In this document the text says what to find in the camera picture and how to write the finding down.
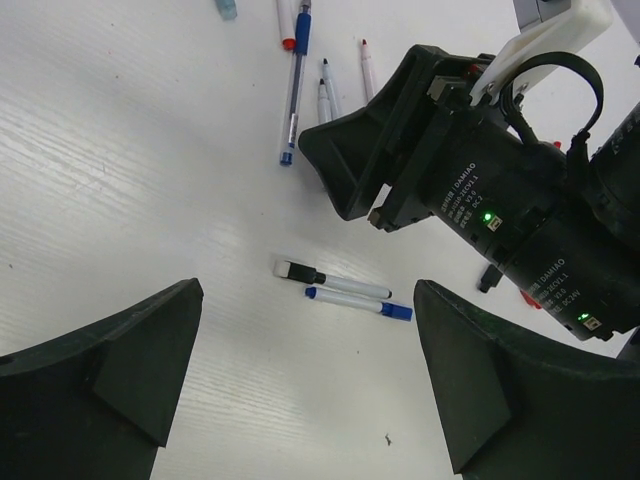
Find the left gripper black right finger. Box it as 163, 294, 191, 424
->
414, 280, 639, 479

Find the white marker red cap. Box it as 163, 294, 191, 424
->
275, 0, 296, 52

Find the white marker black cap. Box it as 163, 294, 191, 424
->
274, 260, 393, 299

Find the white marker plain blue cap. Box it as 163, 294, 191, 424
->
304, 287, 413, 322

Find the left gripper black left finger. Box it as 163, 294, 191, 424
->
1, 279, 204, 479

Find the blue gel pen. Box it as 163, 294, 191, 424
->
279, 1, 312, 167

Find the white marker blue eraser cap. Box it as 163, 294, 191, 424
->
322, 58, 342, 120

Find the black capped marker small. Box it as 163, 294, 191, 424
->
317, 79, 332, 124

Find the red capped marker top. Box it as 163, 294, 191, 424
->
360, 39, 376, 102

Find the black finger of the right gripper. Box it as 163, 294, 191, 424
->
298, 45, 480, 220

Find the light blue highlighter pen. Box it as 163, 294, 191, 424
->
215, 0, 237, 21

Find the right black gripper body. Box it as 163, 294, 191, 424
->
367, 52, 566, 250

